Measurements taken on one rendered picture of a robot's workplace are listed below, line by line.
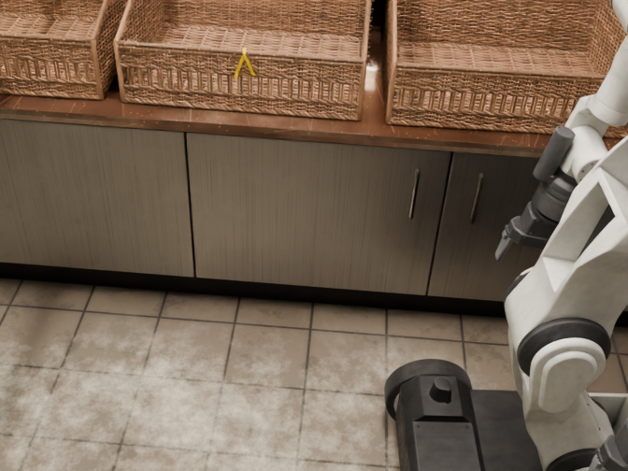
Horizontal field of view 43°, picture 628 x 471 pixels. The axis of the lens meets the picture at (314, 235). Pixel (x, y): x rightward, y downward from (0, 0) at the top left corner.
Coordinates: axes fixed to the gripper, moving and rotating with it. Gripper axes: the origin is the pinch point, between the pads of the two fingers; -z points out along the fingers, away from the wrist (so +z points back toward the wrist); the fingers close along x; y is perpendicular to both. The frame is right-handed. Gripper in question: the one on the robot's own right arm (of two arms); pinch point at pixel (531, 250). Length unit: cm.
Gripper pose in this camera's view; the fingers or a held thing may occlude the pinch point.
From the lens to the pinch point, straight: 156.1
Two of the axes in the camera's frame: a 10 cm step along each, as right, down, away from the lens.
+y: -0.1, 6.5, -7.6
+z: 2.3, -7.4, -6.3
